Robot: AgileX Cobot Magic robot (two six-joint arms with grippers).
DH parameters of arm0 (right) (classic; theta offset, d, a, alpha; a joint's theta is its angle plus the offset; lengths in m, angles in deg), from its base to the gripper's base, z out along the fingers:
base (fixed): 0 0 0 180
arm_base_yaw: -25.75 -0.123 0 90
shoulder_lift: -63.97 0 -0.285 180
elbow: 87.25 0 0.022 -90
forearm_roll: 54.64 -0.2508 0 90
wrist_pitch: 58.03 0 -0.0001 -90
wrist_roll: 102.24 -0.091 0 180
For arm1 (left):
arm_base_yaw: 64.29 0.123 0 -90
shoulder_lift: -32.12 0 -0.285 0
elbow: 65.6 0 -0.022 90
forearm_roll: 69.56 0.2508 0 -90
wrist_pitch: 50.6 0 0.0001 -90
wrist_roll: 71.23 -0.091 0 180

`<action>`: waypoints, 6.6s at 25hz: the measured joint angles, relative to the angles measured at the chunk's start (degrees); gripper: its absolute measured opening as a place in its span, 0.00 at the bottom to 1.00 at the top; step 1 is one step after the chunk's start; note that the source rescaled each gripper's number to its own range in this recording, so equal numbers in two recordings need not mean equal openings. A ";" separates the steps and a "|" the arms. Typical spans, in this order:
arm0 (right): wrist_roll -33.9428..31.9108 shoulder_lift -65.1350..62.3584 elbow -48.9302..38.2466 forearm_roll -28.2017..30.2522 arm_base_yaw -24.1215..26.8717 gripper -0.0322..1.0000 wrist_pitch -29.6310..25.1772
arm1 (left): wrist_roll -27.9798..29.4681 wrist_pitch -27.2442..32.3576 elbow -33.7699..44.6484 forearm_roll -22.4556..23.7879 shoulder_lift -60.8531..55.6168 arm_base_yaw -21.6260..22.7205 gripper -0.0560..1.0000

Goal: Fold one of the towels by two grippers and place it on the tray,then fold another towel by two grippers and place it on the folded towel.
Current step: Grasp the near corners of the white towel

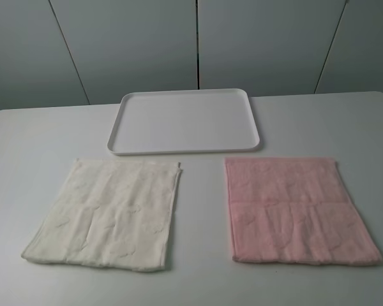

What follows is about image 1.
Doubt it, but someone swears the white rectangular plastic tray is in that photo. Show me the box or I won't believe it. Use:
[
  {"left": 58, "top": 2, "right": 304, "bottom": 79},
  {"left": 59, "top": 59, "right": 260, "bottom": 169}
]
[{"left": 107, "top": 89, "right": 260, "bottom": 156}]

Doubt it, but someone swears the pink towel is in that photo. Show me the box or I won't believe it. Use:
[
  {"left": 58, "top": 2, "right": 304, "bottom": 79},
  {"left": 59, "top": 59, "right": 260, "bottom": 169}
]
[{"left": 224, "top": 157, "right": 383, "bottom": 266}]

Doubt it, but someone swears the cream white towel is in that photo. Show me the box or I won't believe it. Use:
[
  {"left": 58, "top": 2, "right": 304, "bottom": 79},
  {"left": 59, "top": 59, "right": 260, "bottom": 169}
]
[{"left": 21, "top": 159, "right": 181, "bottom": 272}]

